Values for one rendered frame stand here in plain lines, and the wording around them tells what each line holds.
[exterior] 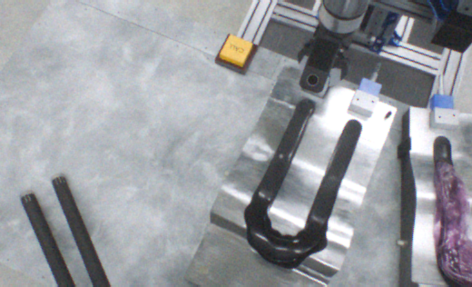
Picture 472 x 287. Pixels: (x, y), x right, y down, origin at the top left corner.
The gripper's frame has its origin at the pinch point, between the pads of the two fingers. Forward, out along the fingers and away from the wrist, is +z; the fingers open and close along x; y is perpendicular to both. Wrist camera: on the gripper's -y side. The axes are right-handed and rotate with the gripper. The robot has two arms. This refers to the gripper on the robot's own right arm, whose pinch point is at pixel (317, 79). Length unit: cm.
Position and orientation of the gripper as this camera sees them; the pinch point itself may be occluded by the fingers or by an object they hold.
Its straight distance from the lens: 103.7
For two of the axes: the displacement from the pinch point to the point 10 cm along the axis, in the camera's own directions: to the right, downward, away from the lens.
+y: 4.2, -8.6, 3.1
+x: -9.1, -3.9, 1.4
